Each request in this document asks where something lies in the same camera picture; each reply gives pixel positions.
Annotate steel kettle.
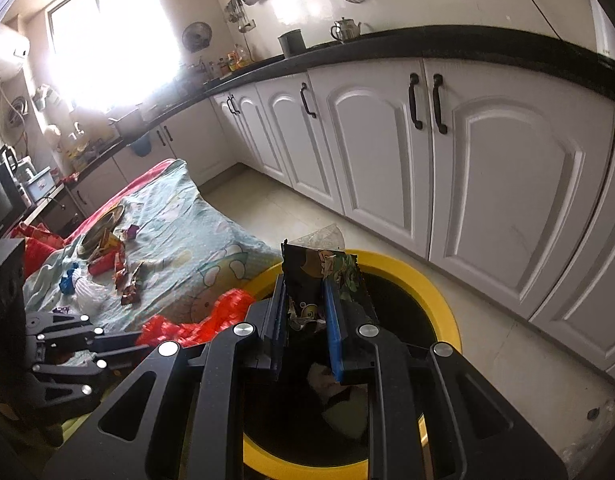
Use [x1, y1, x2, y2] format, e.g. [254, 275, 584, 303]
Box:
[330, 17, 363, 42]

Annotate red floral pillow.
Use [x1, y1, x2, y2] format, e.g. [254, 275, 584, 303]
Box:
[10, 222, 66, 281]

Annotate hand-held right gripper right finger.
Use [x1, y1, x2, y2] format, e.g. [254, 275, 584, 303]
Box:
[323, 280, 568, 480]

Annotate white paper scrap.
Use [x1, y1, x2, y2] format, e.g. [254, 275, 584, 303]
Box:
[307, 362, 369, 436]

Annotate steel cooking pot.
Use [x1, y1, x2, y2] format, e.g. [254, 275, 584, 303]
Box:
[110, 105, 146, 138]

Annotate black cabinet handle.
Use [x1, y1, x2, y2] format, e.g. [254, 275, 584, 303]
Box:
[409, 73, 423, 130]
[300, 83, 317, 119]
[432, 74, 448, 135]

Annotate clear crumpled plastic sheet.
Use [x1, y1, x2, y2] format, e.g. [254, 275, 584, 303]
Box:
[562, 395, 615, 461]

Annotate yellow round bin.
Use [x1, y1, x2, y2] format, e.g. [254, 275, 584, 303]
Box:
[240, 249, 461, 480]

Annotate white water heater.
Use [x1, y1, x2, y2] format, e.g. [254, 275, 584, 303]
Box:
[0, 24, 31, 78]

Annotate group of condiment bottles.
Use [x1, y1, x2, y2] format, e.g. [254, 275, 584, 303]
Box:
[215, 42, 253, 73]

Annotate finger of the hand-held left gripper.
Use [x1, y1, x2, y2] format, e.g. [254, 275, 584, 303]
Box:
[24, 310, 144, 357]
[30, 355, 134, 413]

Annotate grey floor rag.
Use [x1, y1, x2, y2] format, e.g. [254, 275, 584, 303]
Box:
[288, 225, 347, 252]

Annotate round brass plate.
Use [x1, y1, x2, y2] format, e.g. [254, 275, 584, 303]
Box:
[76, 204, 126, 256]

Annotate red and yellow snack wrapper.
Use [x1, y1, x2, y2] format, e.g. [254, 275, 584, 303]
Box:
[88, 229, 126, 277]

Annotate red crinkled plastic bag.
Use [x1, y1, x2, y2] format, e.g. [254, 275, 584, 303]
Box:
[136, 287, 258, 348]

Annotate black power cable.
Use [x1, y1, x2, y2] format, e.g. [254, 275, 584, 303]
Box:
[502, 0, 563, 41]

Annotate black microwave oven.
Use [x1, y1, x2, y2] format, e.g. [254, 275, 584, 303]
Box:
[0, 164, 28, 251]

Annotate light blue printed blanket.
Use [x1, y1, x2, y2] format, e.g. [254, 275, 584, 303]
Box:
[22, 160, 283, 356]

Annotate dark metal pot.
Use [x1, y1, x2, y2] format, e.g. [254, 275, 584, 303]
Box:
[278, 29, 308, 58]

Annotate pink bed sheet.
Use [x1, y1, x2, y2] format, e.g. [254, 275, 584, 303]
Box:
[62, 158, 186, 246]

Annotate white storage box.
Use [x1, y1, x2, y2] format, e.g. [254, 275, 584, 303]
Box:
[26, 166, 56, 203]

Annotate dark blue hanging bucket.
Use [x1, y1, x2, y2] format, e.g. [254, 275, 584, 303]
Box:
[129, 132, 153, 157]

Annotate bright window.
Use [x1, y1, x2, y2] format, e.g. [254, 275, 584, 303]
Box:
[46, 0, 183, 111]

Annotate dark green snack wrapper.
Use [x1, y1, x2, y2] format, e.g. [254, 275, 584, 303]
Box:
[282, 240, 362, 333]

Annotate black kitchen countertop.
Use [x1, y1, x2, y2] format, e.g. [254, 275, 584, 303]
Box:
[62, 24, 615, 196]

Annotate white kitchen cabinets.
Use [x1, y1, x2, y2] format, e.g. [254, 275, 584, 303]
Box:
[68, 57, 615, 376]

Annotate blue wrapper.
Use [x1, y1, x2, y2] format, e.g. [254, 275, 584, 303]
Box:
[59, 262, 81, 295]

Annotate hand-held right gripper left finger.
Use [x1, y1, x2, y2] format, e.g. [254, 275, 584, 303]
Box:
[42, 275, 288, 480]

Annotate small wall fan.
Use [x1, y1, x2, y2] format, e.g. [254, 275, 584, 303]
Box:
[182, 21, 213, 53]

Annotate hanging utensil rack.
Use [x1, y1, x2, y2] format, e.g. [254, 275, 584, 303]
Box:
[225, 0, 256, 33]

